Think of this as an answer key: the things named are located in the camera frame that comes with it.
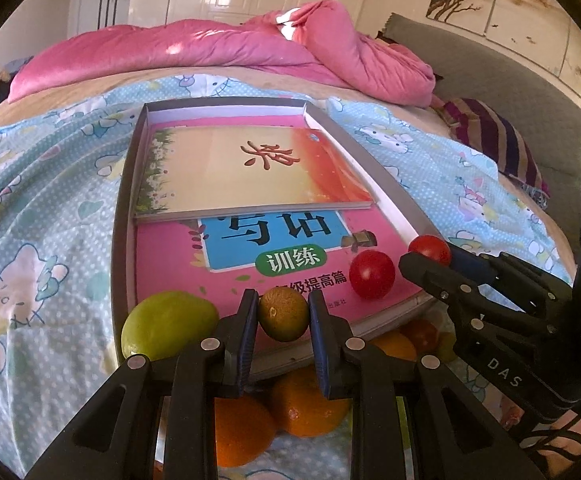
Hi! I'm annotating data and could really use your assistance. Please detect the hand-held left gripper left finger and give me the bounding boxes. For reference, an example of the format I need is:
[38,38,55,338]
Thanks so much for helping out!
[23,290,260,480]

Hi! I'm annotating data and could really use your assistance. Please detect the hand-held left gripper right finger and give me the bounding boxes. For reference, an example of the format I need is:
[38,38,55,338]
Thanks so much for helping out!
[309,290,546,480]

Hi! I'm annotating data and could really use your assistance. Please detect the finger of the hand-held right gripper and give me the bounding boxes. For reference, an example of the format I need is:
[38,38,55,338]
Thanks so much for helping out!
[451,244,575,322]
[399,251,552,337]

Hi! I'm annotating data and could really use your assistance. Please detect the red cherry tomato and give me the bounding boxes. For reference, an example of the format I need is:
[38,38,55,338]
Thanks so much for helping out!
[408,235,452,267]
[349,250,396,301]

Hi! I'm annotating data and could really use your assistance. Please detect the small brownish green citrus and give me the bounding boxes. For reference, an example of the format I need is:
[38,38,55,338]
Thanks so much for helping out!
[258,286,310,343]

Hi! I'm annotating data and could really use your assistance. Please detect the large orange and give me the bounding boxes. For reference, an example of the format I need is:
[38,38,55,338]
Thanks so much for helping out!
[270,365,354,438]
[214,394,277,468]

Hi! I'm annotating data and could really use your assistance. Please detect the grey cardboard tray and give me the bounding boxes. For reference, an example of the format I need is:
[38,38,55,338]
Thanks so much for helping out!
[112,96,452,382]

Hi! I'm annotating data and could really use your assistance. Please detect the person's right hand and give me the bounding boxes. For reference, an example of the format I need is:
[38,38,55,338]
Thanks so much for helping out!
[521,410,581,480]

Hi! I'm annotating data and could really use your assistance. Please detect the large green citrus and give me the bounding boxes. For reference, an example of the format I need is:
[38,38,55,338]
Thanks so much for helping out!
[121,290,220,362]

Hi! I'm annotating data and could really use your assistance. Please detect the pink book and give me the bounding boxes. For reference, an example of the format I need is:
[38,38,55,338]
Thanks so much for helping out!
[135,207,424,338]

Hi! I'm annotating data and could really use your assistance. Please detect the purple striped pillow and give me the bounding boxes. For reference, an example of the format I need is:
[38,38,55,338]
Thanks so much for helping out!
[443,97,552,197]

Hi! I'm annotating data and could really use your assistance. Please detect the cream and orange book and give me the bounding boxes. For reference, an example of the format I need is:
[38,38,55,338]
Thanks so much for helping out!
[134,126,375,223]

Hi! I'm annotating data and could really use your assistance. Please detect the grey padded headboard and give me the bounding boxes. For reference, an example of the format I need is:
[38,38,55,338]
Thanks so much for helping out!
[375,12,581,221]

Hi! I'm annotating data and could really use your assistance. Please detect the pink quilt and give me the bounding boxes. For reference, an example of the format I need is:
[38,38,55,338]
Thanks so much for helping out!
[8,0,437,108]

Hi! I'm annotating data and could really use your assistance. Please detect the blue cloth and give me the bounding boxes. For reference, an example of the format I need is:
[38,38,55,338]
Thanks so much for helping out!
[0,56,37,77]

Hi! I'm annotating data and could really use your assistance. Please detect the floral tree wall painting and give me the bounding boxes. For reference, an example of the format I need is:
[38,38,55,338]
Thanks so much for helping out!
[425,0,581,111]

